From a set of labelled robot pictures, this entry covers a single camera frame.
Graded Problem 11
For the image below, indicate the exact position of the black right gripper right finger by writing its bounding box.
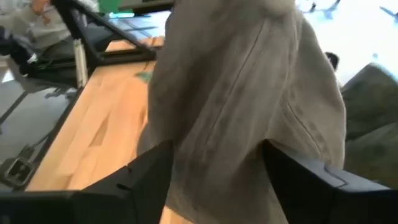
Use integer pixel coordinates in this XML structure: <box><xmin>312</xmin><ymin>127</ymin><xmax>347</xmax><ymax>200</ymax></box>
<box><xmin>262</xmin><ymin>139</ymin><xmax>398</xmax><ymax>224</ymax></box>

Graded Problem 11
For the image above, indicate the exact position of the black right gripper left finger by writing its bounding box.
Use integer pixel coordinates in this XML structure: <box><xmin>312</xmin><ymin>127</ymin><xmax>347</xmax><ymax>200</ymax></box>
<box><xmin>0</xmin><ymin>139</ymin><xmax>175</xmax><ymax>224</ymax></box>

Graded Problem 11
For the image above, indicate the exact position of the grey baseball cap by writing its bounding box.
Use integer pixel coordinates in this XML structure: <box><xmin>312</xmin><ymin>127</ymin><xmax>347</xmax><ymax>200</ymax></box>
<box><xmin>136</xmin><ymin>0</ymin><xmax>348</xmax><ymax>224</ymax></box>

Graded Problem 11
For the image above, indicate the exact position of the person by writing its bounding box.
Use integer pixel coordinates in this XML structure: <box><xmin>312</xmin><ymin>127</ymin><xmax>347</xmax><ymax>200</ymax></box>
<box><xmin>0</xmin><ymin>0</ymin><xmax>74</xmax><ymax>52</ymax></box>

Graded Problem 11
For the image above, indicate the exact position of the green board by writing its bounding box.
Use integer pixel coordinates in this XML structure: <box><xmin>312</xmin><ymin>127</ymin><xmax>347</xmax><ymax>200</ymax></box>
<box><xmin>98</xmin><ymin>0</ymin><xmax>125</xmax><ymax>14</ymax></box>

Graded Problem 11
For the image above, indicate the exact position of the black camera cable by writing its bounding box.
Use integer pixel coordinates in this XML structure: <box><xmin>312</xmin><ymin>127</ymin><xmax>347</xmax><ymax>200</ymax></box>
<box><xmin>18</xmin><ymin>132</ymin><xmax>53</xmax><ymax>158</ymax></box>

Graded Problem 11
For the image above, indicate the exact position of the black frame clamp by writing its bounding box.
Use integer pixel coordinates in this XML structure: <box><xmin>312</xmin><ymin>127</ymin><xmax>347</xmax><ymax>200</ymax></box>
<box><xmin>325</xmin><ymin>52</ymin><xmax>341</xmax><ymax>72</ymax></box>

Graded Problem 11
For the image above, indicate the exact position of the white frame bracket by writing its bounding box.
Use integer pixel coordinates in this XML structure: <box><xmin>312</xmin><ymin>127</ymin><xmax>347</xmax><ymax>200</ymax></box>
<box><xmin>72</xmin><ymin>39</ymin><xmax>88</xmax><ymax>90</ymax></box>

